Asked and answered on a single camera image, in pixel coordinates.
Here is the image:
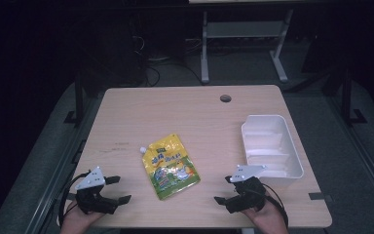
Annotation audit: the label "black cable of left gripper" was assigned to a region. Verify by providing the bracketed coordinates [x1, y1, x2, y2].
[57, 171, 92, 226]

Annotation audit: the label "black floor cables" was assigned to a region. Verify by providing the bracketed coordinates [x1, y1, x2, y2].
[131, 34, 206, 88]

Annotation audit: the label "person's left hand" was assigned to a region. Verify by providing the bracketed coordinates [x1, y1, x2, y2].
[59, 199, 105, 234]

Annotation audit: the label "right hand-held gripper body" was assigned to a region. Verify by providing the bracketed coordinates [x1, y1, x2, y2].
[225, 164, 268, 215]

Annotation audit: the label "white metal desk frame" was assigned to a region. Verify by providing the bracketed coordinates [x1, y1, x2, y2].
[188, 0, 296, 85]

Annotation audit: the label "dark grey tape strip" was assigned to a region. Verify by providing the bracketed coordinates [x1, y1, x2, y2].
[308, 191, 334, 201]

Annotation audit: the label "white plastic bin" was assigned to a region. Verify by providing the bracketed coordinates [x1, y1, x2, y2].
[241, 113, 305, 189]

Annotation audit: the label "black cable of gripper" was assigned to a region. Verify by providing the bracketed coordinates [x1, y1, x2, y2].
[57, 171, 92, 226]
[261, 182, 290, 228]

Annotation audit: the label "black metal stand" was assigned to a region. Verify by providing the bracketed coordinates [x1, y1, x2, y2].
[340, 68, 368, 127]
[63, 71, 86, 127]

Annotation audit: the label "yellow green spouted pouch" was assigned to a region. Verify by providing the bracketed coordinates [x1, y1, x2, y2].
[138, 133, 202, 201]

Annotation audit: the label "person's right hand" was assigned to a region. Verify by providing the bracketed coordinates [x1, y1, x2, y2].
[241, 194, 289, 234]

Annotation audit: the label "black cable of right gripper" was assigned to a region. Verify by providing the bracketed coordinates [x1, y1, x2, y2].
[261, 182, 290, 228]

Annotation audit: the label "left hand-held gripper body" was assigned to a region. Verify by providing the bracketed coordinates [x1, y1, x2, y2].
[74, 166, 120, 215]

